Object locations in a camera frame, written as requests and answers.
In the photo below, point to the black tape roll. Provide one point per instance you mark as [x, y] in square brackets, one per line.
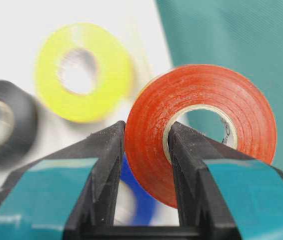
[18, 123]

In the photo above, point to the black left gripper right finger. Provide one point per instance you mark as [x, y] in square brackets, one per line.
[228, 195]

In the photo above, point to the white plastic case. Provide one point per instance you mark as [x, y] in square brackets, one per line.
[25, 26]

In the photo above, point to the blue tape roll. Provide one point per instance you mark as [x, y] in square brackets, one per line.
[134, 207]

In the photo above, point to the yellow tape roll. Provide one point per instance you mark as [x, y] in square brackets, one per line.
[114, 72]

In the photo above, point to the red tape roll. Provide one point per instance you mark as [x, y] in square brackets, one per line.
[189, 87]

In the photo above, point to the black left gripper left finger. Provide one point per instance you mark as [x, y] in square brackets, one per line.
[64, 194]

